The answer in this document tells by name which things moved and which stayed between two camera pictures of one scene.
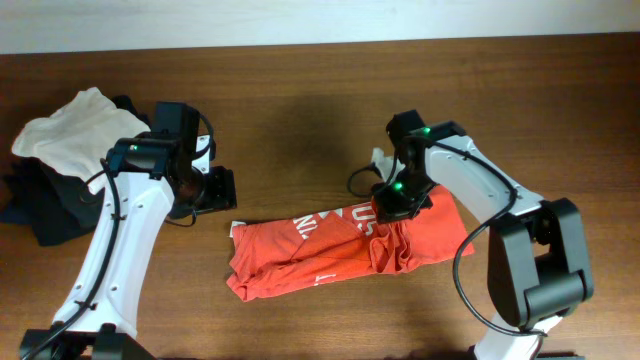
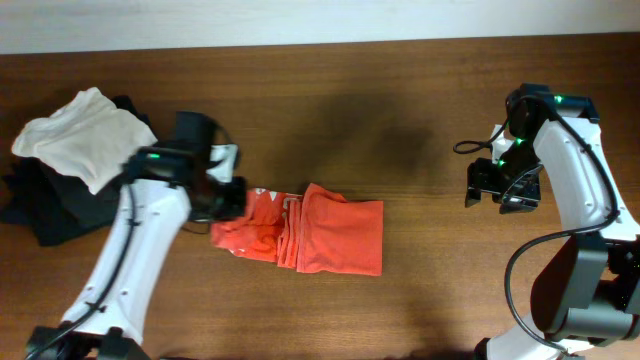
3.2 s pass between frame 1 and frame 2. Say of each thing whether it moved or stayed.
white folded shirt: stayed
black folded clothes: stayed
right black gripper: moved
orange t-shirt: moved
